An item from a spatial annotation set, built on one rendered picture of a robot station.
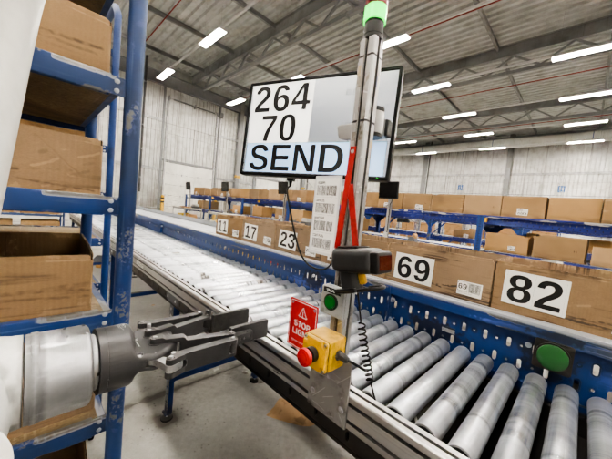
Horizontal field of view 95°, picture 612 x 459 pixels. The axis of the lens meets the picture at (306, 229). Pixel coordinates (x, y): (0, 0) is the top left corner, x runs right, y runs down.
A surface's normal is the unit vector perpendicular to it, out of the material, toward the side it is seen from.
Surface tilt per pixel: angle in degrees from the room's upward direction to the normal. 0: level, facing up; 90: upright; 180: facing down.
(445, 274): 91
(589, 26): 90
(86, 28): 91
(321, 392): 90
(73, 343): 31
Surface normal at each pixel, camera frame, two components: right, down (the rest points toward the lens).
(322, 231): -0.70, -0.02
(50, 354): 0.53, -0.68
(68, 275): 0.67, 0.13
